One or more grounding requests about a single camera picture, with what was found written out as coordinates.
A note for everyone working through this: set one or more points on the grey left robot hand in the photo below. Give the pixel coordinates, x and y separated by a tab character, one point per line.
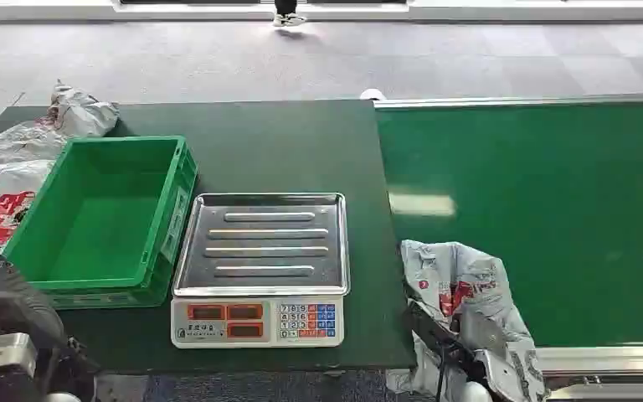
19	308

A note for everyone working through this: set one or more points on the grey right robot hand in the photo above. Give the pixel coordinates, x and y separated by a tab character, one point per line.
438	335

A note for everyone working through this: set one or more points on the grey parcel bag red logo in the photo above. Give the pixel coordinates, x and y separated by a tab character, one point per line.
466	277

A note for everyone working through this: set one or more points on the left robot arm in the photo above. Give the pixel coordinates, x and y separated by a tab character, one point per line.
61	372

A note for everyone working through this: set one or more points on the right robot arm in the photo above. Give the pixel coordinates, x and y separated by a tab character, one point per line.
474	393

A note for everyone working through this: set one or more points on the green plastic crate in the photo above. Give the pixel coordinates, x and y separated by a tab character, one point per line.
105	233

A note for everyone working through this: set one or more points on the white parcel bag red print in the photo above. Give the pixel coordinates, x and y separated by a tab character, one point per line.
5	194

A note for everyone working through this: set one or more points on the white electronic scale steel tray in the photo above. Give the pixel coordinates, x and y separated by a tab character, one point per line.
266	261

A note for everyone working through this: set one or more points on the crumpled grey parcel bag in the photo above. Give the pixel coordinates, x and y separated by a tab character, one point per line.
77	116

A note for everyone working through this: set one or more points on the white round roller end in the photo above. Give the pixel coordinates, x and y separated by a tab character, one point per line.
373	94

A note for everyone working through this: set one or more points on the person's foot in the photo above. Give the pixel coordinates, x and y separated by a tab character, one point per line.
288	18

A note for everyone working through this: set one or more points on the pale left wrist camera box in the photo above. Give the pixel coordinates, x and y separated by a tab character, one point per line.
0	355

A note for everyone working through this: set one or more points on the green conveyor belt steel frame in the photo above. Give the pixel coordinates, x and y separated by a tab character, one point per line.
549	222

